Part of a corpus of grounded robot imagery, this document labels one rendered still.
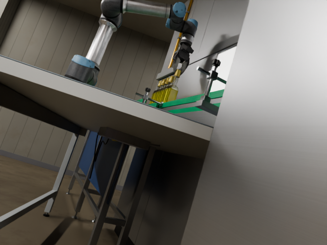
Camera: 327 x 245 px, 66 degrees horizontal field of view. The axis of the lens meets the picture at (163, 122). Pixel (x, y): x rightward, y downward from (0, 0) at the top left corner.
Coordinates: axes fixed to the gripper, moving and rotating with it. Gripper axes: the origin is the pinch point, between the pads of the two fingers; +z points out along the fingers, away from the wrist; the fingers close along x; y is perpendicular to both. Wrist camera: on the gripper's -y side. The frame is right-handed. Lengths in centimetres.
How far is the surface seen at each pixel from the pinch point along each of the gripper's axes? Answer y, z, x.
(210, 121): -58, 35, 8
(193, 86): -2.1, 5.0, -12.0
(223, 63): -26.9, -4.2, -11.5
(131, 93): 292, -47, -57
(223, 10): -5, -48, -15
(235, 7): -18, -45, -14
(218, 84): -27.5, 7.9, -11.6
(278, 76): -100, 34, 25
